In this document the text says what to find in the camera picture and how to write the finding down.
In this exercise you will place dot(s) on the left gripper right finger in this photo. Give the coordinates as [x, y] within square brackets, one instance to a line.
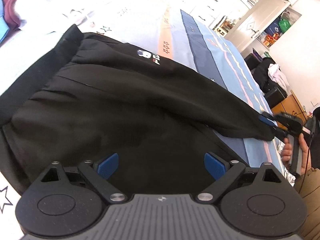
[225, 174]

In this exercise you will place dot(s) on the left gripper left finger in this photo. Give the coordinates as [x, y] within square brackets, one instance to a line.
[96, 175]

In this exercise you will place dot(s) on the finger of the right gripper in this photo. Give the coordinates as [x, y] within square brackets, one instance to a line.
[268, 119]
[279, 133]

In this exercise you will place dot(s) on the black trousers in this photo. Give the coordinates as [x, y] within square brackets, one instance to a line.
[92, 95]

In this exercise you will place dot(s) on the brown jacket forearm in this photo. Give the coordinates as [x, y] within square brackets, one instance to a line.
[310, 193]

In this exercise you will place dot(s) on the white clothes on chair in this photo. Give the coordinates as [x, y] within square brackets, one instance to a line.
[276, 75]

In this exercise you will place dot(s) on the person's right hand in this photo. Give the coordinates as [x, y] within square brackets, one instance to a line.
[287, 151]

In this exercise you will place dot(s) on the white patterned garment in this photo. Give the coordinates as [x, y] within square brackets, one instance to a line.
[279, 145]

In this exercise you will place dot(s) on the wooden side cabinet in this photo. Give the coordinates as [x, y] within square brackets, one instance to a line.
[291, 105]

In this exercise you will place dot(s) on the black chair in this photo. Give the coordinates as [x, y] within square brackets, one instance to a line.
[273, 93]

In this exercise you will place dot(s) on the white room door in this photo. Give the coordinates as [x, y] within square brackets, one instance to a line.
[254, 22]

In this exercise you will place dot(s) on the striped star bedsheet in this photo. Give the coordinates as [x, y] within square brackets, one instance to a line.
[175, 35]

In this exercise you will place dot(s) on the blue garment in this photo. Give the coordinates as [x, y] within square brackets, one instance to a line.
[4, 29]

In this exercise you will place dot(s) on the maroon garment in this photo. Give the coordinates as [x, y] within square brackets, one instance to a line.
[10, 16]

